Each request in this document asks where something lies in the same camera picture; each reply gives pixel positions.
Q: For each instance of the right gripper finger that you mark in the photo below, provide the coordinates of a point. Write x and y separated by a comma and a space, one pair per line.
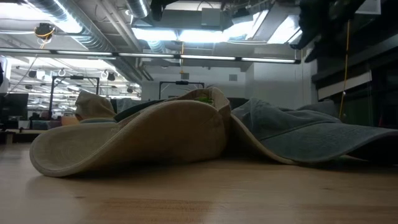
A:
303, 39
318, 46

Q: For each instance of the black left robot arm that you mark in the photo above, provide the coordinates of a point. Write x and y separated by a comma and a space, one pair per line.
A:
160, 9

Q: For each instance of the black cabinet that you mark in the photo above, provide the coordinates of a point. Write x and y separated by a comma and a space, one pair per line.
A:
237, 103

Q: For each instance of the long LED light bar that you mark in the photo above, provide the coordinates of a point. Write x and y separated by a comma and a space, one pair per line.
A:
205, 57

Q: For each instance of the green artificial succulent plant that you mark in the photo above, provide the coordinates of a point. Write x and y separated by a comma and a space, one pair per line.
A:
205, 100

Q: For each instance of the ceiling light panel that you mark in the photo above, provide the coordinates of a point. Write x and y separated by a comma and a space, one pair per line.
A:
186, 35

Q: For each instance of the translucent orange bin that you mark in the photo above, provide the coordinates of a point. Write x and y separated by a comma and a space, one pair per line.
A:
69, 120

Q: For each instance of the black monitor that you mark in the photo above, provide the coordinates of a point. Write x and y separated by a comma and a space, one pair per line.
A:
14, 105

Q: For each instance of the grey wall vent grille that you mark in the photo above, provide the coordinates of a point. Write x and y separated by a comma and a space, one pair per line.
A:
233, 77
185, 76

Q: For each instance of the black frame stand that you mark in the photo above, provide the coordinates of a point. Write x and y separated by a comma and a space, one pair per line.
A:
182, 82
76, 77

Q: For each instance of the small silver ventilation duct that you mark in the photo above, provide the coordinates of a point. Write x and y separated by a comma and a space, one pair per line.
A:
138, 7

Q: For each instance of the large silver ventilation duct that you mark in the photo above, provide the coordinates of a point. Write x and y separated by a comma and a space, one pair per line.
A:
84, 28

